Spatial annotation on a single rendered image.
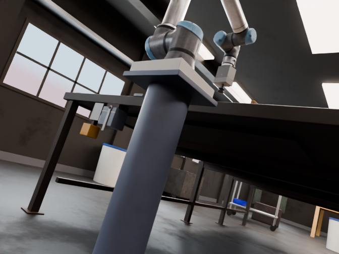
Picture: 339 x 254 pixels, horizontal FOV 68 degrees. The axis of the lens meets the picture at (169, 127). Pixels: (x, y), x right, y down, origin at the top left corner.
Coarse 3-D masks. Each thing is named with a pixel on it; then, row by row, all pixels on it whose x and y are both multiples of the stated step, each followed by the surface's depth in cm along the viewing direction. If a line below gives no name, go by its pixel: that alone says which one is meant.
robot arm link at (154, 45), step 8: (176, 0) 112; (184, 0) 113; (168, 8) 112; (176, 8) 111; (184, 8) 113; (168, 16) 110; (176, 16) 110; (184, 16) 114; (160, 24) 108; (168, 24) 108; (176, 24) 110; (160, 32) 107; (152, 40) 108; (160, 40) 104; (152, 48) 108; (160, 48) 104; (152, 56) 110; (160, 56) 108
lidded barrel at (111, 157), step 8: (104, 144) 466; (104, 152) 461; (112, 152) 456; (120, 152) 459; (104, 160) 457; (112, 160) 455; (120, 160) 460; (96, 168) 467; (104, 168) 454; (112, 168) 454; (120, 168) 462; (96, 176) 458; (104, 176) 452; (112, 176) 455; (104, 184) 450; (112, 184) 457
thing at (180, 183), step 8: (176, 168) 572; (168, 176) 579; (176, 176) 565; (184, 176) 551; (192, 176) 569; (168, 184) 571; (176, 184) 558; (184, 184) 551; (192, 184) 572; (200, 184) 595; (168, 192) 564; (176, 192) 552; (184, 192) 553
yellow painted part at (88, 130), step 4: (92, 120) 169; (96, 120) 169; (84, 124) 167; (88, 124) 164; (92, 124) 167; (96, 124) 169; (84, 128) 165; (88, 128) 163; (92, 128) 164; (96, 128) 166; (80, 132) 167; (84, 132) 164; (88, 132) 162; (92, 132) 164; (96, 132) 167; (88, 136) 163; (92, 136) 165; (96, 136) 167
